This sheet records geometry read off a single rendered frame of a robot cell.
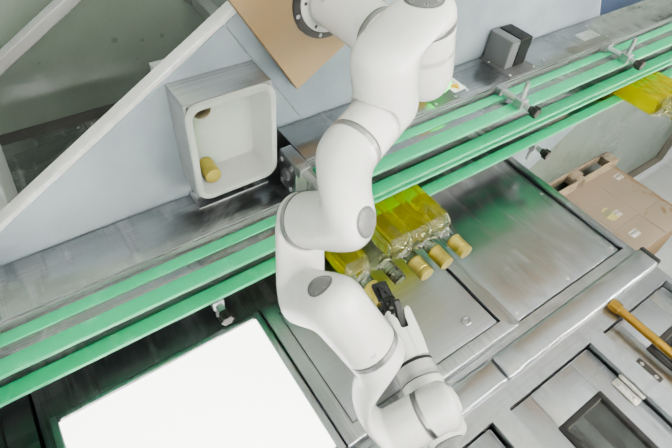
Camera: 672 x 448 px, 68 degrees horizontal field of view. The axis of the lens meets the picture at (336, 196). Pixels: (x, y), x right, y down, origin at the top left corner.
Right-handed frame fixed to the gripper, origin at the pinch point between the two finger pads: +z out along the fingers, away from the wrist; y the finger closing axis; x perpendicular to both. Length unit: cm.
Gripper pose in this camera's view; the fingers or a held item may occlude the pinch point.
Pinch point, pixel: (380, 297)
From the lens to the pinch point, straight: 102.6
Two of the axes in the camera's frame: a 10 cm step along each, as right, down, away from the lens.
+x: -9.4, 2.0, -2.8
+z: -3.4, -6.9, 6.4
